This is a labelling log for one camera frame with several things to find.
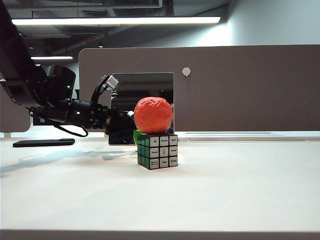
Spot long ceiling light strip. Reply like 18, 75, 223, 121
11, 16, 222, 26

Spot Rubik's cube with printed words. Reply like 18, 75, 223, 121
137, 132, 179, 171

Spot orange toy fruit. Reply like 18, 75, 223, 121
133, 96, 174, 134

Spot narrow brown desk partition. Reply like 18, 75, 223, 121
0, 84, 32, 133

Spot black smartphone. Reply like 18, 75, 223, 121
12, 138, 76, 148

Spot wide brown desk partition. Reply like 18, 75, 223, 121
77, 44, 320, 133

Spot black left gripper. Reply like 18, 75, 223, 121
66, 98, 137, 145

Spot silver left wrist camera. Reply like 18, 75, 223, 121
101, 74, 120, 91

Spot short ceiling light strip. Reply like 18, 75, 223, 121
30, 56, 74, 60

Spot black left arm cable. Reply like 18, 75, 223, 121
53, 123, 89, 138

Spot rectangular frameless mirror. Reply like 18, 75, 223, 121
108, 72, 175, 145

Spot white adhesive wall hook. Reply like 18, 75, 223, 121
181, 66, 192, 80

